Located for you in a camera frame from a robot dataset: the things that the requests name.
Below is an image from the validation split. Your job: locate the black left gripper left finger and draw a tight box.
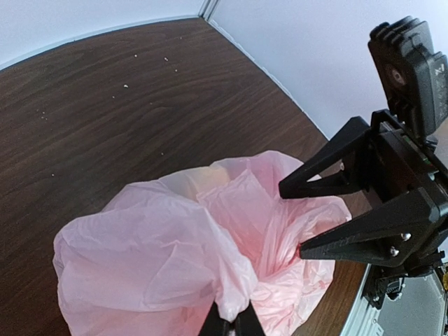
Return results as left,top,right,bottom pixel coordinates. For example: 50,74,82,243
198,302,230,336

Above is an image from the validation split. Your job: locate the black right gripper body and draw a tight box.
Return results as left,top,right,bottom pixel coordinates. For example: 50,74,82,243
367,110,447,277

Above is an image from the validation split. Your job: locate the right aluminium frame post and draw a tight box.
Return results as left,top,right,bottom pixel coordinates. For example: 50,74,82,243
198,0,219,20

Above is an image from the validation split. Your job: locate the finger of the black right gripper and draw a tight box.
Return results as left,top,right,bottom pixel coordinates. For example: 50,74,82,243
300,187,442,267
279,116,371,200

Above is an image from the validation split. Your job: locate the front aluminium rail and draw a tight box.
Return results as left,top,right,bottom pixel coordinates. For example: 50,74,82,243
341,266,447,335

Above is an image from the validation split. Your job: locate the pink plastic bag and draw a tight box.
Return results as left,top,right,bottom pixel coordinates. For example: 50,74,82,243
53,150,351,335

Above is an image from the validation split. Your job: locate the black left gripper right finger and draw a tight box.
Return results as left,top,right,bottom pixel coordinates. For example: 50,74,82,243
233,302,265,336

